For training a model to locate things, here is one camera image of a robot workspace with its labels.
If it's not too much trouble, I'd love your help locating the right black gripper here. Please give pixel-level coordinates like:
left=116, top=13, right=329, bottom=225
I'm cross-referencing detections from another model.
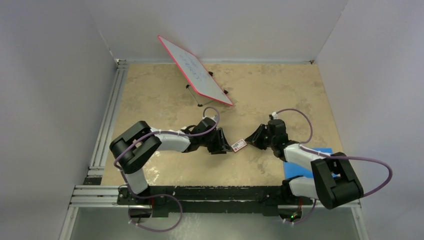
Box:
left=244, top=124, right=276, bottom=151

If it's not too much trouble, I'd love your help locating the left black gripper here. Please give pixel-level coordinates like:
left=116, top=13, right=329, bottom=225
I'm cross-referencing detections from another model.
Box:
left=199, top=127, right=231, bottom=154

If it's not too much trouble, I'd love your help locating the red white staples box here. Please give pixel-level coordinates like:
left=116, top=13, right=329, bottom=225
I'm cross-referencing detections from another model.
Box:
left=230, top=139, right=247, bottom=153

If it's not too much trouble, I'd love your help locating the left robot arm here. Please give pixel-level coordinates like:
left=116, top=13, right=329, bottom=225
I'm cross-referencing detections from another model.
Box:
left=109, top=116, right=232, bottom=205

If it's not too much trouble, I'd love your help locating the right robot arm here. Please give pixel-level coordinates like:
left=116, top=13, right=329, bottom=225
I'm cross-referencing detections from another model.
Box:
left=245, top=119, right=365, bottom=210

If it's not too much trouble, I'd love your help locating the blue foam pad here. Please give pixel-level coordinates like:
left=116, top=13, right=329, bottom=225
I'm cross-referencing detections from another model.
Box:
left=283, top=147, right=334, bottom=179

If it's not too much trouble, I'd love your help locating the red framed whiteboard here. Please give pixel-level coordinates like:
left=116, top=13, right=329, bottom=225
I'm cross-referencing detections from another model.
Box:
left=157, top=35, right=234, bottom=106

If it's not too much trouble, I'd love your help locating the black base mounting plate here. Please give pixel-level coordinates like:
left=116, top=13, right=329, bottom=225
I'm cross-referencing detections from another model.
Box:
left=117, top=185, right=313, bottom=218

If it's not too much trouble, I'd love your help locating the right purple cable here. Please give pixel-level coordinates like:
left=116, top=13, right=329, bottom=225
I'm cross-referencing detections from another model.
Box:
left=270, top=108, right=394, bottom=226

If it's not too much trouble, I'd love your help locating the aluminium rail frame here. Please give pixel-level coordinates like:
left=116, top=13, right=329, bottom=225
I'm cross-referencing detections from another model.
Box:
left=61, top=61, right=369, bottom=240

